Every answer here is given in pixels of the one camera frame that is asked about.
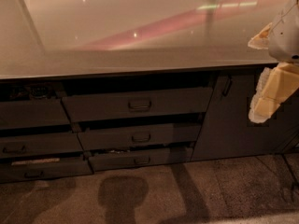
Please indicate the dark drawer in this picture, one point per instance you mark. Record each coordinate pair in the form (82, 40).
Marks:
(32, 113)
(141, 158)
(41, 144)
(136, 104)
(139, 136)
(47, 170)

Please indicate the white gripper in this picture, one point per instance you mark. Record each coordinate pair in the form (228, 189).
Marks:
(287, 36)

